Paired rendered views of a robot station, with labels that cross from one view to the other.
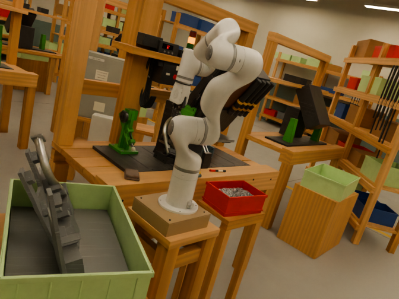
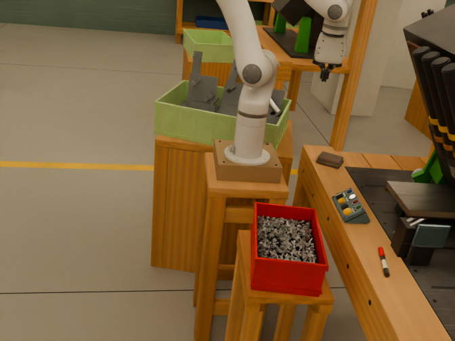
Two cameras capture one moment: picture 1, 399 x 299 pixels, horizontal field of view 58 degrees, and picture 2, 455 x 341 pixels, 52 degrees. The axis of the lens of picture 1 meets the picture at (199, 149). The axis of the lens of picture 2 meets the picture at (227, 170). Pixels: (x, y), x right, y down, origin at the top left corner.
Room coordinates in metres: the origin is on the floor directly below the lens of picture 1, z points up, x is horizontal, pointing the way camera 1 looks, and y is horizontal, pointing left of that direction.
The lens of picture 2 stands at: (2.65, -1.35, 1.74)
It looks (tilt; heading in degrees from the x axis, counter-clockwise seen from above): 27 degrees down; 131
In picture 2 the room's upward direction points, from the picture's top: 7 degrees clockwise
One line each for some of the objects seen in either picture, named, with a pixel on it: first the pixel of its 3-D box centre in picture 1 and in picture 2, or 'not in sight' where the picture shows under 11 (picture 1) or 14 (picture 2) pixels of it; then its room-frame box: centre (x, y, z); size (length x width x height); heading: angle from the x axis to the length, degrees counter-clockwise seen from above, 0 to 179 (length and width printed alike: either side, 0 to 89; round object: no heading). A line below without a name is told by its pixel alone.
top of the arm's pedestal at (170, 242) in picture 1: (173, 221); (244, 174); (1.56, 0.03, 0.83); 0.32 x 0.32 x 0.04; 49
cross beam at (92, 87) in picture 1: (158, 95); not in sight; (2.65, 0.39, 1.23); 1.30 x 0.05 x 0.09; 137
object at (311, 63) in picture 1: (311, 98); not in sight; (10.94, -2.81, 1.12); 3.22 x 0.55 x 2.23; 52
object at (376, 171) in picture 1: (367, 129); not in sight; (4.99, -2.14, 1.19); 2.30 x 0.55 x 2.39; 2
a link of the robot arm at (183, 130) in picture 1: (186, 142); (258, 81); (1.54, 0.06, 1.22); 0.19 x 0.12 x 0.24; 117
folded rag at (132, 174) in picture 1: (132, 174); (330, 160); (1.79, 0.31, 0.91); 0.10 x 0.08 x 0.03; 16
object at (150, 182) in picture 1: (204, 183); (367, 262); (2.21, -0.09, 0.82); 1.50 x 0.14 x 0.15; 137
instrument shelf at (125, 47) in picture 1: (177, 59); not in sight; (2.57, 0.31, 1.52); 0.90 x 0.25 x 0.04; 137
